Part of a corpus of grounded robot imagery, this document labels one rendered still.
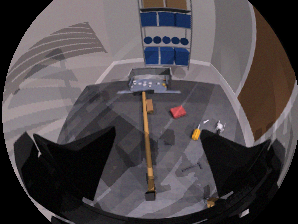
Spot red block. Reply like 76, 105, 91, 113
169, 105, 186, 119

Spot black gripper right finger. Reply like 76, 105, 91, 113
200, 129, 271, 197

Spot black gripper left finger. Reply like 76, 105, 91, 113
33, 125, 116, 201

